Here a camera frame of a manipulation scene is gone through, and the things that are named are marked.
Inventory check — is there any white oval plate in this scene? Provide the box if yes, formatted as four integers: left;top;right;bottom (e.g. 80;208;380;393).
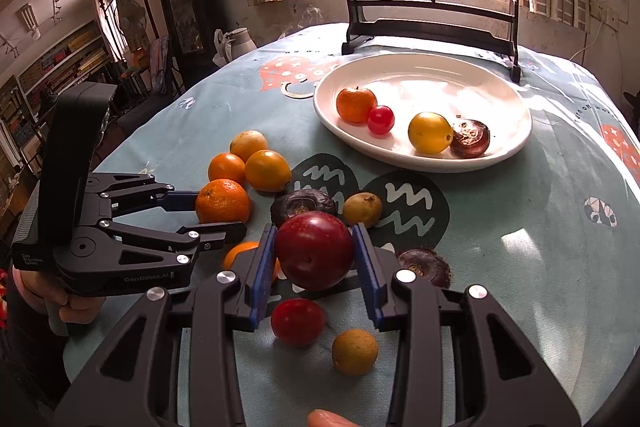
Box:
313;53;532;172

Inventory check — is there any tangerine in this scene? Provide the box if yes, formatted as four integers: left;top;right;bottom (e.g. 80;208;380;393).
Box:
336;87;378;124
195;178;251;224

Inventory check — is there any person's left forearm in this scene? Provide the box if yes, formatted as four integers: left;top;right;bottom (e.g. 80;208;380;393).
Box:
0;287;71;413

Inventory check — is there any red plum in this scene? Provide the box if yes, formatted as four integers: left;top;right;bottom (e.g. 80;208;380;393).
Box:
367;105;396;135
270;298;326;348
275;211;356;292

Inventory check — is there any light blue printed tablecloth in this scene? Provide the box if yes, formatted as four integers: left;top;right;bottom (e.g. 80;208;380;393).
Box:
65;24;640;427

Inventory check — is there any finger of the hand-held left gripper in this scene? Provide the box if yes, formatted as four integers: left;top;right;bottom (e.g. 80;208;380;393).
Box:
75;220;249;270
82;172;202;230

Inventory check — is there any small smooth orange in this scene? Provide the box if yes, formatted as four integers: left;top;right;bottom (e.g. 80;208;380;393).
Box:
222;241;281;283
208;153;247;185
244;149;292;192

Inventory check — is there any pale yellow citrus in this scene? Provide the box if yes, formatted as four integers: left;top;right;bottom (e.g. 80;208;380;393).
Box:
229;130;269;162

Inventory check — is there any brown water chestnut pale face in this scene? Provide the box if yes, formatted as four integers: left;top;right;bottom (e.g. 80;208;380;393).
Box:
449;119;492;158

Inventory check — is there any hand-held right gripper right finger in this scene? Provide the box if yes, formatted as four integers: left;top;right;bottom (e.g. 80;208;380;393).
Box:
352;223;583;427

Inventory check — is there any brown longan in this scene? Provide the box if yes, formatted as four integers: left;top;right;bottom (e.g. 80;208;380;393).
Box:
332;329;380;376
342;192;383;229

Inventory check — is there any dark water chestnut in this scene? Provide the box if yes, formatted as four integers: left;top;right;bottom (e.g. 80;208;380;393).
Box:
270;189;338;228
396;248;453;289

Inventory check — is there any person's right hand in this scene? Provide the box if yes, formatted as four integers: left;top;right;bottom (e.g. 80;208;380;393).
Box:
307;409;362;427

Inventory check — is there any bookshelf with books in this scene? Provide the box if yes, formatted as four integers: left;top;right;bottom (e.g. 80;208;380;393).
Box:
0;19;114;148

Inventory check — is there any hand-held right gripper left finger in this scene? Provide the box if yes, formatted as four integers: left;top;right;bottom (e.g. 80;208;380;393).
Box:
52;224;279;427

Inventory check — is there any white jug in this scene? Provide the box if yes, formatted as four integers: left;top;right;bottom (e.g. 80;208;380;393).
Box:
222;28;257;60

